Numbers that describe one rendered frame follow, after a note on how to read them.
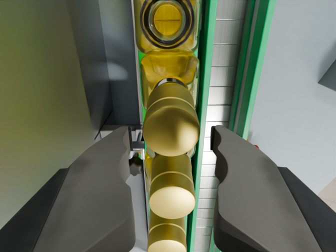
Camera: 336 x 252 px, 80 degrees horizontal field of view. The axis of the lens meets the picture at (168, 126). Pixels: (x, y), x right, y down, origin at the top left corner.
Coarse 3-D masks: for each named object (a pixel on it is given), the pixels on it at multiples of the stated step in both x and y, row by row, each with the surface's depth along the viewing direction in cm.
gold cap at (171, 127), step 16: (160, 96) 13; (176, 96) 12; (160, 112) 11; (176, 112) 11; (192, 112) 11; (144, 128) 12; (160, 128) 11; (176, 128) 11; (192, 128) 11; (160, 144) 12; (176, 144) 12; (192, 144) 12
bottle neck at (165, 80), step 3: (165, 78) 17; (168, 78) 17; (171, 78) 17; (174, 78) 17; (159, 81) 17; (162, 81) 17; (165, 81) 16; (168, 81) 16; (171, 81) 16; (174, 81) 16; (177, 81) 16; (180, 81) 17; (156, 84) 17; (159, 84) 16; (180, 84) 16; (183, 84) 17
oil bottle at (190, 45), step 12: (192, 0) 15; (156, 12) 17; (168, 12) 17; (156, 24) 18; (168, 24) 18; (144, 36) 16; (192, 36) 16; (144, 48) 17; (156, 48) 16; (180, 48) 16; (192, 48) 17
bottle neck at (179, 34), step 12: (144, 0) 10; (156, 0) 10; (168, 0) 11; (180, 0) 10; (144, 12) 11; (180, 12) 13; (192, 12) 11; (144, 24) 11; (180, 24) 14; (192, 24) 11; (156, 36) 11; (168, 36) 13; (180, 36) 11; (168, 48) 11
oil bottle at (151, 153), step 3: (147, 147) 22; (192, 147) 21; (147, 150) 22; (150, 150) 21; (189, 150) 21; (192, 150) 21; (147, 153) 22; (150, 153) 21; (153, 153) 21; (186, 153) 21; (189, 153) 21; (192, 153) 22; (150, 156) 22; (153, 156) 21; (189, 156) 22
